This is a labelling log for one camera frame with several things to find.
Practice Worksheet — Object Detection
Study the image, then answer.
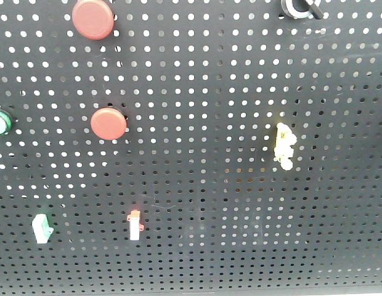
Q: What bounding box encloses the lower red push button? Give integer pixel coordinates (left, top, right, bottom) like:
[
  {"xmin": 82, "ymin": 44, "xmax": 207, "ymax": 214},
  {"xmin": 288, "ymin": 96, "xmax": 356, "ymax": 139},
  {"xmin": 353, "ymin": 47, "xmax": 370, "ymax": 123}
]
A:
[{"xmin": 90, "ymin": 107, "xmax": 127, "ymax": 140}]

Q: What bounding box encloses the red push button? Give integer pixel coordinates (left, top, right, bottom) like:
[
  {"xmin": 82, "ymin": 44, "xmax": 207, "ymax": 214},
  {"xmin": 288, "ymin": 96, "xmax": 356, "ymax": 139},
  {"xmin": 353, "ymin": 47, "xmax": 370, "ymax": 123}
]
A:
[
  {"xmin": 90, "ymin": 107, "xmax": 127, "ymax": 140},
  {"xmin": 71, "ymin": 0, "xmax": 114, "ymax": 40}
]

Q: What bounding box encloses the upper red push button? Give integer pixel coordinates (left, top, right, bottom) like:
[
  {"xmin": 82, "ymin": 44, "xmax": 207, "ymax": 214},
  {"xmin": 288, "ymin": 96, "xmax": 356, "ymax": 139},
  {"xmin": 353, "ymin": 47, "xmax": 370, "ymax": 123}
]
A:
[{"xmin": 71, "ymin": 0, "xmax": 114, "ymax": 40}]

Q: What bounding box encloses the green push button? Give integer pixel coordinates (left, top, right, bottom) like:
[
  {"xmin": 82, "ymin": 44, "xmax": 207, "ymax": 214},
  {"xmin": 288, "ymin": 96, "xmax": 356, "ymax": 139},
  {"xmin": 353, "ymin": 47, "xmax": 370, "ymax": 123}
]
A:
[{"xmin": 0, "ymin": 109, "xmax": 13, "ymax": 135}]

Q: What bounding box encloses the black perforated pegboard panel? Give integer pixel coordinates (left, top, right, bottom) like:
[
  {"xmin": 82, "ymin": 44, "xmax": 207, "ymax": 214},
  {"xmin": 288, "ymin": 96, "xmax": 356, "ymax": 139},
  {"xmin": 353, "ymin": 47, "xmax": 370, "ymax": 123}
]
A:
[{"xmin": 0, "ymin": 1, "xmax": 382, "ymax": 295}]

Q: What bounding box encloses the yellow toggle switch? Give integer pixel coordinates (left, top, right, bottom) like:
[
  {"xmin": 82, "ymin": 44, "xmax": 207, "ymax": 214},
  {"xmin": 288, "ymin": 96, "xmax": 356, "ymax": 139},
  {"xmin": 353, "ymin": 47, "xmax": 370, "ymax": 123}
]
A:
[{"xmin": 274, "ymin": 123, "xmax": 297, "ymax": 171}]

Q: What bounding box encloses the red-lit white rocker switch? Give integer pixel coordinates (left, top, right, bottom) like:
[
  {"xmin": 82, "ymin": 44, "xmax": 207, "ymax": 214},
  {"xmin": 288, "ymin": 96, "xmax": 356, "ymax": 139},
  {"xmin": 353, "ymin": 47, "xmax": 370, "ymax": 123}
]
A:
[{"xmin": 127, "ymin": 210, "xmax": 144, "ymax": 241}]

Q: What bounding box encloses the green-lit white rocker switch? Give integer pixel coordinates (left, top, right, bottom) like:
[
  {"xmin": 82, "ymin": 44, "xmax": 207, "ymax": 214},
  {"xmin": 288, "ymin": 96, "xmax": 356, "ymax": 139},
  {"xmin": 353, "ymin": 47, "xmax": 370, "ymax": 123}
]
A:
[{"xmin": 31, "ymin": 214, "xmax": 54, "ymax": 244}]

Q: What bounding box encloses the black rotary selector switch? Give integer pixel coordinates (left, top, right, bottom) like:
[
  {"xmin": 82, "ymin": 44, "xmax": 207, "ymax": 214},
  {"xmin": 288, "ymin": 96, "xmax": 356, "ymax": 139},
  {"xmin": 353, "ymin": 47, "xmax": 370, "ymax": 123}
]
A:
[{"xmin": 280, "ymin": 0, "xmax": 323, "ymax": 20}]

